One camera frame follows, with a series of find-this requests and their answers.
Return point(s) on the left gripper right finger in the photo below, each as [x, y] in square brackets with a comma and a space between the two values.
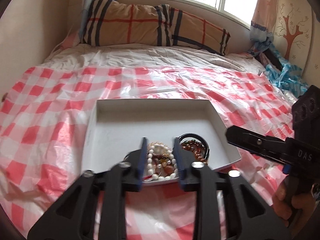
[227, 207]

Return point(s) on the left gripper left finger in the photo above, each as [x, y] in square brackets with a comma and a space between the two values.
[72, 215]

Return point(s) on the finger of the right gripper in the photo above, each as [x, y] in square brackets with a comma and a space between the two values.
[268, 147]

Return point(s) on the person right hand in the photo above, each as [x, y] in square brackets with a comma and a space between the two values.
[303, 202]

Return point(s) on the blue checkered plastic sheet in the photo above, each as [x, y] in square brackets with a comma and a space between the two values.
[288, 78]

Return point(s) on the white shallow cardboard tray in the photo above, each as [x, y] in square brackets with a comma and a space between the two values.
[117, 127]

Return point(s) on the red white checkered plastic sheet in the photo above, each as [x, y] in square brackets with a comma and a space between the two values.
[45, 115]

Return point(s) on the right pink curtain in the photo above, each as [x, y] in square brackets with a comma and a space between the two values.
[262, 25]

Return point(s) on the right plaid pillow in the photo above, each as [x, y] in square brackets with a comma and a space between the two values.
[189, 30]

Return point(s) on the plaid pillow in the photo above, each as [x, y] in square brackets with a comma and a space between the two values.
[189, 30]
[117, 23]

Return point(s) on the white bed sheet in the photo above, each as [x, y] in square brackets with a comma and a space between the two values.
[138, 55]

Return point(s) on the left plaid pillow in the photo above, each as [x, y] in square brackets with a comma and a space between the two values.
[117, 23]

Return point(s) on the tree wall sticker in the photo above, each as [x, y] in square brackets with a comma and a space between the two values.
[293, 26]

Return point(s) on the white wall panel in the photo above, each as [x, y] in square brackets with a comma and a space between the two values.
[30, 29]

